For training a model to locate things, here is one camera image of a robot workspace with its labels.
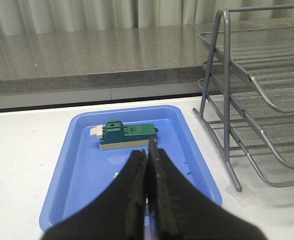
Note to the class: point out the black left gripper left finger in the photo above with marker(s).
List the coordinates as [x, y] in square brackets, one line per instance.
[116, 214]

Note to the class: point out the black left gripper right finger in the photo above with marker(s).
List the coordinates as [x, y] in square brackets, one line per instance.
[182, 212]

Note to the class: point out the mesh tray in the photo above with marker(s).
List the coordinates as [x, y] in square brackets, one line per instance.
[262, 59]
[243, 103]
[274, 168]

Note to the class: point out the blue plastic tray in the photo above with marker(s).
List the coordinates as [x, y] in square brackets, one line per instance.
[83, 170]

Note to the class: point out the green electrical module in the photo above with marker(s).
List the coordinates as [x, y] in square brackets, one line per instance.
[116, 135]

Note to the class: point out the grey stone counter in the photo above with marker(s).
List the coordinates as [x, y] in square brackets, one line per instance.
[85, 66]

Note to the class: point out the grey metal rack frame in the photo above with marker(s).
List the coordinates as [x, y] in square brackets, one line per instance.
[248, 97]

